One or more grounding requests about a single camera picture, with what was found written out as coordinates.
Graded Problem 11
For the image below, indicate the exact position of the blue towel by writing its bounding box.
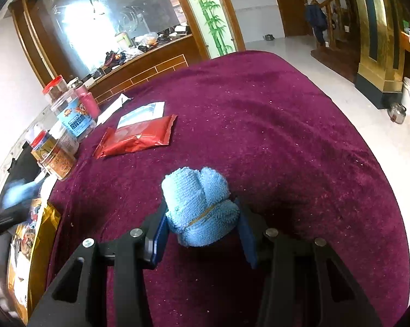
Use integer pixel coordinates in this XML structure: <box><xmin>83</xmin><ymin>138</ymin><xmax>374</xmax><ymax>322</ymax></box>
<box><xmin>161</xmin><ymin>167</ymin><xmax>239</xmax><ymax>247</ymax></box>

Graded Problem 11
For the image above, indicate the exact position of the yellow cardboard box tray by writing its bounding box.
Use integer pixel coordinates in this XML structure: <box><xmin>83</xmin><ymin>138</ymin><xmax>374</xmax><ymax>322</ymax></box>
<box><xmin>7</xmin><ymin>198</ymin><xmax>61</xmax><ymax>324</ymax></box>

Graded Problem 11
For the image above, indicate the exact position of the brown label jar red lid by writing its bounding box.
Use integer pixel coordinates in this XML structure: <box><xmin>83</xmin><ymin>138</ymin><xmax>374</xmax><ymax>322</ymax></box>
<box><xmin>31</xmin><ymin>130</ymin><xmax>76</xmax><ymax>181</ymax></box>

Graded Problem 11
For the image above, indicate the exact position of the clear jar blue label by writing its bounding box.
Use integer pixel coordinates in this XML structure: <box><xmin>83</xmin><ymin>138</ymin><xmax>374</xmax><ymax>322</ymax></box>
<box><xmin>50</xmin><ymin>89</ymin><xmax>96</xmax><ymax>142</ymax></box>

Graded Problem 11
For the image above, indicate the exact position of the red foil snack packet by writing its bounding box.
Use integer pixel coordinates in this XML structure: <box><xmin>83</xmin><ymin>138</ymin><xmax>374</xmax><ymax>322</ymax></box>
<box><xmin>93</xmin><ymin>114</ymin><xmax>178</xmax><ymax>159</ymax></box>

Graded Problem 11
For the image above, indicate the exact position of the blue white tissue packet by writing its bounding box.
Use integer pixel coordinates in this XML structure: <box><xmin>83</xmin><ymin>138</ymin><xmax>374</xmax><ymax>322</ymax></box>
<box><xmin>117</xmin><ymin>102</ymin><xmax>165</xmax><ymax>128</ymax></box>

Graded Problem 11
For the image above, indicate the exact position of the pink bottle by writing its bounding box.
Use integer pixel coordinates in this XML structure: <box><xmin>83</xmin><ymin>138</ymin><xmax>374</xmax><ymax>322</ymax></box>
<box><xmin>75</xmin><ymin>84</ymin><xmax>101</xmax><ymax>120</ymax></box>

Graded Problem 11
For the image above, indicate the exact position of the clear jar red lid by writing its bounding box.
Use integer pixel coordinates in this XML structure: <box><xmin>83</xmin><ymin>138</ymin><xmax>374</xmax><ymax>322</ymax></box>
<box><xmin>42</xmin><ymin>75</ymin><xmax>68</xmax><ymax>105</ymax></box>

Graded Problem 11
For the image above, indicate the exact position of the white paper packet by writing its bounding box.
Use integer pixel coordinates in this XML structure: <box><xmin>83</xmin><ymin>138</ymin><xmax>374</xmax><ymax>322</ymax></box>
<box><xmin>96</xmin><ymin>94</ymin><xmax>131</xmax><ymax>126</ymax></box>

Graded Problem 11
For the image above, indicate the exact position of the metal kettle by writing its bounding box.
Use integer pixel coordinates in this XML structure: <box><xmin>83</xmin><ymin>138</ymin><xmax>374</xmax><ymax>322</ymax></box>
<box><xmin>387</xmin><ymin>102</ymin><xmax>406</xmax><ymax>124</ymax></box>

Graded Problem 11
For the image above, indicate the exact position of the wooden cabinet counter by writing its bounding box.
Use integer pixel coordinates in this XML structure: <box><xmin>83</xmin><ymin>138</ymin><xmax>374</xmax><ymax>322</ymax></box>
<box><xmin>89</xmin><ymin>35</ymin><xmax>204</xmax><ymax>104</ymax></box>

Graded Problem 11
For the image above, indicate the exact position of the gold pillar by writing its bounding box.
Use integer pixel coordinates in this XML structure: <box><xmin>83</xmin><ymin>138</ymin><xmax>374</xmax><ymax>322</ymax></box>
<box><xmin>355</xmin><ymin>0</ymin><xmax>404</xmax><ymax>109</ymax></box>

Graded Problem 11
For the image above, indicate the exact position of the wooden staircase railing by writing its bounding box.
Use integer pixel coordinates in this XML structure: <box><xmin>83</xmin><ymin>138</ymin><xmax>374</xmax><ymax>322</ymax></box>
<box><xmin>305</xmin><ymin>0</ymin><xmax>361</xmax><ymax>83</ymax></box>

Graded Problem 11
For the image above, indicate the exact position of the bamboo painted glass panel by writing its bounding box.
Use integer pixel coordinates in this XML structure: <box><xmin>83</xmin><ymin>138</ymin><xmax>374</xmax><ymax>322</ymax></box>
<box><xmin>187</xmin><ymin>0</ymin><xmax>237</xmax><ymax>58</ymax></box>

